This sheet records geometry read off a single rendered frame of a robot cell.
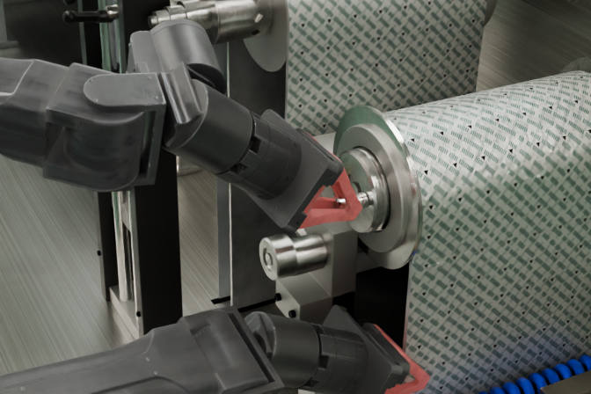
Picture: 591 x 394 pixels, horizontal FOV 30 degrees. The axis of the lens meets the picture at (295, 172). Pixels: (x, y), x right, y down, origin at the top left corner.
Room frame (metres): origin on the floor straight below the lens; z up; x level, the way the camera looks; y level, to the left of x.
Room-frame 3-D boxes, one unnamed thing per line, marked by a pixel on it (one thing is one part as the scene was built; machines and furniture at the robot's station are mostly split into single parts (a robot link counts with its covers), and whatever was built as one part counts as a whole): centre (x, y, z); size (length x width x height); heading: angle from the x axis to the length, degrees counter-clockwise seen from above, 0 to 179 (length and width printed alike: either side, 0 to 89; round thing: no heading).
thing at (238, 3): (1.06, 0.07, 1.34); 0.06 x 0.06 x 0.06; 28
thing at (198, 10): (1.03, 0.12, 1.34); 0.06 x 0.03 x 0.03; 118
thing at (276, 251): (0.84, 0.01, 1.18); 0.04 x 0.02 x 0.04; 28
